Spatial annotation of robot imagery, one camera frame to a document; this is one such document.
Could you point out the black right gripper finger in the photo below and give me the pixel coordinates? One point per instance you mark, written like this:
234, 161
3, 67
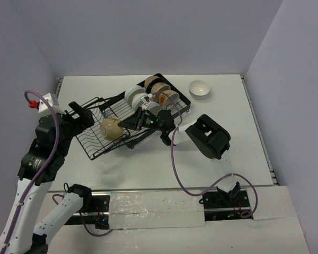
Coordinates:
141, 112
131, 123

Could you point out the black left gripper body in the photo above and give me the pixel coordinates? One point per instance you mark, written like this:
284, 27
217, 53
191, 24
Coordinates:
76, 116

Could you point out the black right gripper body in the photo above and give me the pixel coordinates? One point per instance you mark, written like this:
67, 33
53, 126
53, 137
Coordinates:
152, 121

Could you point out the white ribbed bowl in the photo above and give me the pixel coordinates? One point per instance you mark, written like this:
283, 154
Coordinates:
137, 101
131, 92

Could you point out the beige floral bowl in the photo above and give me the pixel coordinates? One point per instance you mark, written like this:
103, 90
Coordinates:
149, 80
167, 98
159, 87

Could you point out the cream floral bowl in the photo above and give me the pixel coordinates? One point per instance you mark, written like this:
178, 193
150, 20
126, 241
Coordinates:
110, 130

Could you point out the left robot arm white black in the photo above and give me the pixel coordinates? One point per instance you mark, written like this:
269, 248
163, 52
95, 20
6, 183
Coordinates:
39, 167

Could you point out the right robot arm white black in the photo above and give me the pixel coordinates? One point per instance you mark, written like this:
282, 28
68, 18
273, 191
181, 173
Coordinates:
209, 137

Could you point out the white taped cover sheet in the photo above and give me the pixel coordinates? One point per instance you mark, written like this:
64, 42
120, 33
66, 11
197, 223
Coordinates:
152, 210

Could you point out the black wire dish rack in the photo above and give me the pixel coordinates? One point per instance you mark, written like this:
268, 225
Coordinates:
91, 139

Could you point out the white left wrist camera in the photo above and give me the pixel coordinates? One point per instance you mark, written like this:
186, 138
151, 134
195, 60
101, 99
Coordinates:
42, 105

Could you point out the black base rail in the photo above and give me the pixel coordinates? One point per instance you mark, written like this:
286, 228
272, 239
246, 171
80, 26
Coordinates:
97, 215

